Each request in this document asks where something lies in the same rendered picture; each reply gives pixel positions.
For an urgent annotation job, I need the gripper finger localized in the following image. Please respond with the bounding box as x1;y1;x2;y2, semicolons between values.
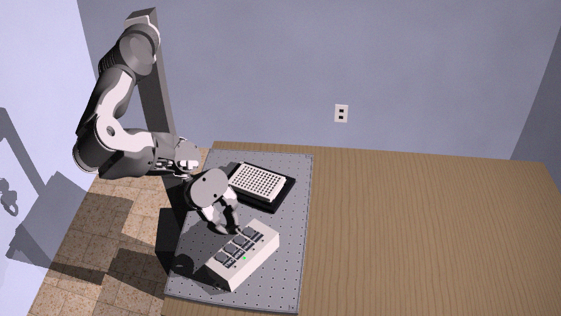
196;205;240;235
218;186;243;232

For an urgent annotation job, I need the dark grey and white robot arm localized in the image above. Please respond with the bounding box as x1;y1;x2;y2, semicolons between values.
72;15;201;180

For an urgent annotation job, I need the white push button panel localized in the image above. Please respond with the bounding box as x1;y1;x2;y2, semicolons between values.
204;218;279;292

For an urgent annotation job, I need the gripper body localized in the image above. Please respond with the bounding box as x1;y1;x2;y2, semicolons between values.
175;168;228;212

